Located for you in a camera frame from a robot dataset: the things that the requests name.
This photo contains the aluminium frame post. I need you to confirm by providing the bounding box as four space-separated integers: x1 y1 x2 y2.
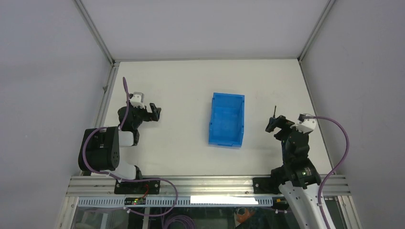
73 0 115 65
298 0 336 64

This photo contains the white slotted cable duct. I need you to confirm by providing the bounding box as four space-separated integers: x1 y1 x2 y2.
78 196 273 208

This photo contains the orange object below table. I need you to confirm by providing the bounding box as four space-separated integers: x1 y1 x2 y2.
235 208 256 224

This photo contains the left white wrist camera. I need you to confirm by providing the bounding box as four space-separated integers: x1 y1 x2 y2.
129 92 145 108

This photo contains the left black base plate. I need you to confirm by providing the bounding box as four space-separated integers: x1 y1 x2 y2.
114 180 160 195

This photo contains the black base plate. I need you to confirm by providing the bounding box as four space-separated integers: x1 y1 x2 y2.
114 180 160 195
252 177 281 195

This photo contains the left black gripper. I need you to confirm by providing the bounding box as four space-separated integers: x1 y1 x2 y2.
127 100 160 129

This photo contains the blue plastic bin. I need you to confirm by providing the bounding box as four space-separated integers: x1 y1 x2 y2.
208 93 245 148

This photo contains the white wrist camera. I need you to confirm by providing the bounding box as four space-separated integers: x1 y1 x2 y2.
129 92 145 108
290 114 317 134

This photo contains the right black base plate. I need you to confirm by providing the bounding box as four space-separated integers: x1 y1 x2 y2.
252 177 281 195

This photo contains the small black circuit board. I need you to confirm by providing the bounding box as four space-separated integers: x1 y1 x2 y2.
124 198 146 206

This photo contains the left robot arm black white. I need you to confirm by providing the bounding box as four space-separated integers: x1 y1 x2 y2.
78 103 161 194

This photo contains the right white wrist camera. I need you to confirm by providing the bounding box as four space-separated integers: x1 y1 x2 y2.
290 114 317 134

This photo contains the left aluminium frame post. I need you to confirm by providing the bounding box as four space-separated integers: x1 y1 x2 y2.
73 0 115 65

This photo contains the aluminium front rail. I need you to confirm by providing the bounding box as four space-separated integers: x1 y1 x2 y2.
65 176 351 197

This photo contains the right aluminium frame post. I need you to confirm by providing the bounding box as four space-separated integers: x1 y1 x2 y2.
298 0 336 64

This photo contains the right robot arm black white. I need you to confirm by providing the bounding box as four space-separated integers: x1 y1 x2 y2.
266 114 335 229

